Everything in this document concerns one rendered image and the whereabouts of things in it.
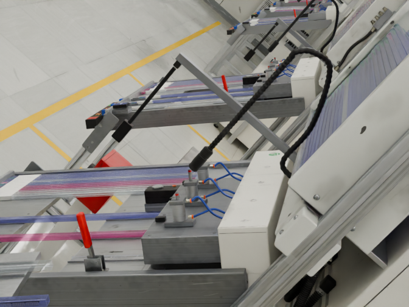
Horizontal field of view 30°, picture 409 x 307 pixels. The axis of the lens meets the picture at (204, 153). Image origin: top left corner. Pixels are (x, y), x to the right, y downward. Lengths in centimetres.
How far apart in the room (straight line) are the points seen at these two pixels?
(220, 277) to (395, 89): 40
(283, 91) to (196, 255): 145
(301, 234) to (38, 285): 46
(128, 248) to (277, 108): 131
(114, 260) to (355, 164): 47
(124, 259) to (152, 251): 10
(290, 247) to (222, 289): 15
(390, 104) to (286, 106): 152
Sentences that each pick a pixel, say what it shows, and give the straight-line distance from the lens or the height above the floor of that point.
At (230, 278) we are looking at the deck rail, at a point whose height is 121.
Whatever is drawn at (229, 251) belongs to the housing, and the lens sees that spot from 122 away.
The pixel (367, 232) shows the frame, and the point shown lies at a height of 142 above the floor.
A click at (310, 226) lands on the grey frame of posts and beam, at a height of 137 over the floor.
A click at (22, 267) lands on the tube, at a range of 117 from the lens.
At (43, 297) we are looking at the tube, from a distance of 106.
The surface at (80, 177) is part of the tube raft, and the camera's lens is 191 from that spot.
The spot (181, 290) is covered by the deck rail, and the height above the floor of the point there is 114.
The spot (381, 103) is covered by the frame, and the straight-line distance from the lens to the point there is 111.
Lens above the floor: 170
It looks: 18 degrees down
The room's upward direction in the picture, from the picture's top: 42 degrees clockwise
